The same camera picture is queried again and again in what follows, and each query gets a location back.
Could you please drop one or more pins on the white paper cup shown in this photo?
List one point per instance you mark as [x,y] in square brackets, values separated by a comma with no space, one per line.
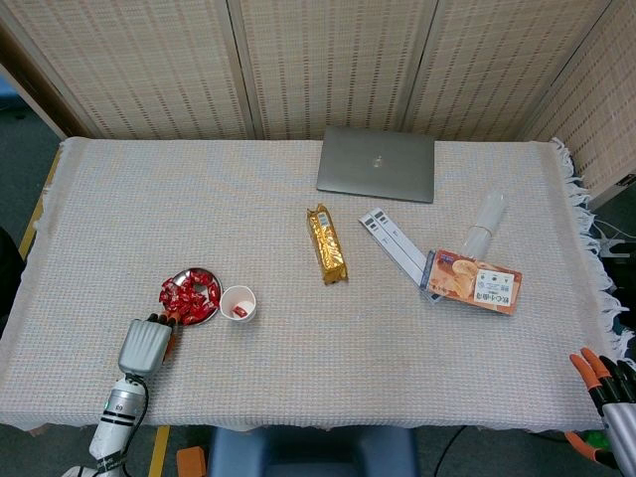
[248,298]

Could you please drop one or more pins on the brown wooden post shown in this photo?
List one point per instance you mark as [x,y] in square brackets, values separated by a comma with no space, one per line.
[40,84]

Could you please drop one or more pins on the small green object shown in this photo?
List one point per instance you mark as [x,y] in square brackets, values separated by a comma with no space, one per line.
[596,438]

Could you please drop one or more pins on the woven pale tablecloth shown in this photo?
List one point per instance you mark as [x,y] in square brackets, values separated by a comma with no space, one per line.
[298,358]

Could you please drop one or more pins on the black bulky object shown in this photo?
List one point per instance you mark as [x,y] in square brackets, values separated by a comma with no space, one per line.
[9,263]

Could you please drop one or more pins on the round metal plate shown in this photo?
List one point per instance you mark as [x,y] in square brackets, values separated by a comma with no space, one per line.
[181,275]

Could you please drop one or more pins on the red candy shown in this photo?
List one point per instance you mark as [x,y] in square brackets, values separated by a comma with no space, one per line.
[240,311]

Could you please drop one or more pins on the left robot hand silver orange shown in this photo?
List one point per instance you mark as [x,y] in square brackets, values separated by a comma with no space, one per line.
[144,348]

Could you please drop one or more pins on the long flat white box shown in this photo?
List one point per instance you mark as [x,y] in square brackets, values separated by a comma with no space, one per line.
[402,238]
[390,246]

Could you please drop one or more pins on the blue grey seat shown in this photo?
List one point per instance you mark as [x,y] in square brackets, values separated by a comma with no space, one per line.
[308,454]

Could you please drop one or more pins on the grey closed laptop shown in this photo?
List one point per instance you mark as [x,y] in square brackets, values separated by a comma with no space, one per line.
[375,166]

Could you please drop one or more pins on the gold foil biscuit pack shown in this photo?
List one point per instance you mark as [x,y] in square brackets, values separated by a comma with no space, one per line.
[327,248]

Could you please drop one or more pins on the blue background object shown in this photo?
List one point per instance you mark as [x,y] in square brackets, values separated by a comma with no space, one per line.
[7,97]

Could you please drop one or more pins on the orange blue cracker box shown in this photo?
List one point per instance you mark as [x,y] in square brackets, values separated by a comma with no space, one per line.
[472,283]

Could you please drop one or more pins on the woven bamboo screen panel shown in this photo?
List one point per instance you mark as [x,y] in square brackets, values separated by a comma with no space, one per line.
[149,64]
[333,64]
[497,64]
[606,124]

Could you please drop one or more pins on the orange block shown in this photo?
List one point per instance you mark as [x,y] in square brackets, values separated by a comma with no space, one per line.
[191,461]

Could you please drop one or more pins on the right robot hand silver orange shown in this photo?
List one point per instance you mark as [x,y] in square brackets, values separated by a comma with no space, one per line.
[621,427]

